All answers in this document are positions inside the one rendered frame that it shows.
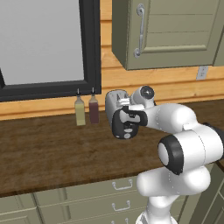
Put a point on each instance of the olive drawer front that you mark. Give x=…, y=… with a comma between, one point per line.
x=87, y=207
x=93, y=189
x=96, y=220

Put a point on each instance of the olive base cupboard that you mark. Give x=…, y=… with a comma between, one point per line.
x=208, y=198

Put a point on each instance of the white wall socket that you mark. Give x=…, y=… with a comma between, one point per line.
x=202, y=72

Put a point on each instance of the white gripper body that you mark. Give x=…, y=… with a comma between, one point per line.
x=136, y=107

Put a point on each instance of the dark red sauce bottle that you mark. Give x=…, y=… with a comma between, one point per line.
x=94, y=110

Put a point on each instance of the silver and black toaster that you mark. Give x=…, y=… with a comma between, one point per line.
x=110, y=108

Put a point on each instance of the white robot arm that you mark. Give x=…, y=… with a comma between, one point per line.
x=180, y=145

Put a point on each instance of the olive wall cupboard door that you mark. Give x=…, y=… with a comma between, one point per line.
x=219, y=43
x=175, y=29

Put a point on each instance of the yellow oil bottle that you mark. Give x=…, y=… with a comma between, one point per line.
x=80, y=112

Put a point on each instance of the black framed window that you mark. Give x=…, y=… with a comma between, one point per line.
x=43, y=40

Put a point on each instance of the olive base cupboard door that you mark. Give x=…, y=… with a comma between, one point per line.
x=16, y=210

